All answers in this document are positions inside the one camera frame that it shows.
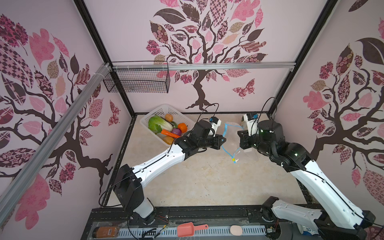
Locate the silver aluminium rail back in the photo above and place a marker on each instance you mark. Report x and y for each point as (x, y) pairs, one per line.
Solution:
(227, 66)

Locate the white cable tray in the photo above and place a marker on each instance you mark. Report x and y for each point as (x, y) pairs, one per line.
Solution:
(219, 231)

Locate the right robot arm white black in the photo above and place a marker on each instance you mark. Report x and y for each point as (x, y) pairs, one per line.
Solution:
(338, 218)

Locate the yellow brown potato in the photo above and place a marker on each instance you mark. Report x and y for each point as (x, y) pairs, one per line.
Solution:
(168, 140)

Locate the silver aluminium rail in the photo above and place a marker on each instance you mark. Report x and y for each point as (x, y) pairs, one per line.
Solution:
(227, 66)
(24, 179)

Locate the orange bell pepper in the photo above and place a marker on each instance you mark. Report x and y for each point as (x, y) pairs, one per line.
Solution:
(183, 127)

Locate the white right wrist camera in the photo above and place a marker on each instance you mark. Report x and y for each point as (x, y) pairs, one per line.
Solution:
(250, 120)

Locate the beige oval sponge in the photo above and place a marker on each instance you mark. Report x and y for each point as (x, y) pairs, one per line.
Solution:
(236, 230)

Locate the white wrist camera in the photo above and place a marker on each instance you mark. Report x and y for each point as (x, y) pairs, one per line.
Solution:
(215, 123)
(250, 120)

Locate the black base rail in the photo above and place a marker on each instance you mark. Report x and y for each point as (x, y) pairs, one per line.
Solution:
(213, 216)

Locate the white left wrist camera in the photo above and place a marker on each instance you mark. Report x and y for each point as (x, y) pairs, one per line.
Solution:
(215, 123)

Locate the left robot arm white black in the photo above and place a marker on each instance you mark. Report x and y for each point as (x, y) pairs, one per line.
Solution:
(130, 182)

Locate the green napa cabbage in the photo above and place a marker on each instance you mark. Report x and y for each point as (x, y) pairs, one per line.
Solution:
(156, 124)

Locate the black wire wall basket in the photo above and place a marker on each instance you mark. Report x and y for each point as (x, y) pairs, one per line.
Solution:
(138, 77)

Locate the pink plastic scoop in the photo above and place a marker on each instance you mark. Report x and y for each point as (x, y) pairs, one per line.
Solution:
(189, 229)

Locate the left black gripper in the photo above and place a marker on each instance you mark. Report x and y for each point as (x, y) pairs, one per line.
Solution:
(217, 143)

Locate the orange carrot with leaves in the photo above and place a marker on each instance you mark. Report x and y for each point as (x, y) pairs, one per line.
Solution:
(170, 134)

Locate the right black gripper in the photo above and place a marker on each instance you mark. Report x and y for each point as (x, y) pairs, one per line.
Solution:
(243, 136)

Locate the small orange fruit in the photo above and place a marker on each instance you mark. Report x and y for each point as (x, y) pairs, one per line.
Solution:
(169, 117)

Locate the silver aluminium rail left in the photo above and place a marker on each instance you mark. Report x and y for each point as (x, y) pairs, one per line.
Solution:
(24, 179)

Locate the clear zip top bag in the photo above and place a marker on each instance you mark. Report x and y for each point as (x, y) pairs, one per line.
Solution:
(232, 145)

